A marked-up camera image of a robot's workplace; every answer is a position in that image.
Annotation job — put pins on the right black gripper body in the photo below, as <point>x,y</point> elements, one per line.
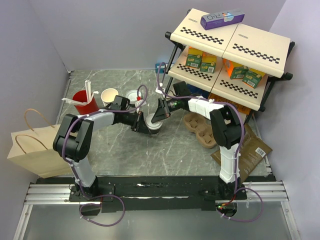
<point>173,104</point>

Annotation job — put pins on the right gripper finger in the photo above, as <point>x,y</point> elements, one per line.
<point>164,116</point>
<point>156,117</point>

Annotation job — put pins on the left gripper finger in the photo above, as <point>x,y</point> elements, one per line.
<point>146,119</point>
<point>143,129</point>

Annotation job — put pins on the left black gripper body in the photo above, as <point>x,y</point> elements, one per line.
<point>138,118</point>

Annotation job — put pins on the black paper coffee cup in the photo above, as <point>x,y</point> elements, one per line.
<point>154,131</point>

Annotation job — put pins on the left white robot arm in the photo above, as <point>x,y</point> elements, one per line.
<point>73,139</point>

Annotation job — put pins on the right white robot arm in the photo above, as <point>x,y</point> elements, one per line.
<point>227,129</point>

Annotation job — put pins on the brown coffee bean pouch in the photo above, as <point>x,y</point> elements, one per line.
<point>253,151</point>

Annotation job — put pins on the stack of cup lids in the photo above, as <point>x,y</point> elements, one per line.
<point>132,96</point>

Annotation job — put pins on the blue snack bag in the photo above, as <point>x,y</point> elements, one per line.
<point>198,91</point>

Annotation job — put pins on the pulp cup carrier tray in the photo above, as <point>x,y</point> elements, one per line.
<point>197,124</point>

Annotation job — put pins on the blue small box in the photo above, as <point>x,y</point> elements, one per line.
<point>162,69</point>

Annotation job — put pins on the stack of paper cups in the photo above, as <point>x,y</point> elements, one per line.
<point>108,96</point>

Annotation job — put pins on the green yellow carton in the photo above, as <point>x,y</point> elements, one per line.
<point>208,63</point>
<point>194,58</point>

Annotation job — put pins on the red cup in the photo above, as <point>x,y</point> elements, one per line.
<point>88,107</point>

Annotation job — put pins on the orange box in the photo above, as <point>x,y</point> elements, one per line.
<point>229,65</point>

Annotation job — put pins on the beige checkered shelf rack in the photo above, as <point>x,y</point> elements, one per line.
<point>246,45</point>

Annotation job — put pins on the purple box on shelf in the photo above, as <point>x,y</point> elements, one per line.
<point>222,19</point>

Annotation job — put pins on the kraft paper bag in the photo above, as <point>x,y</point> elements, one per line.
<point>32,149</point>

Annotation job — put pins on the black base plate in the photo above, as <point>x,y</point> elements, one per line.
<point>143,193</point>

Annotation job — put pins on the aluminium rail frame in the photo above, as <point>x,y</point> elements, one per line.
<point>41,208</point>

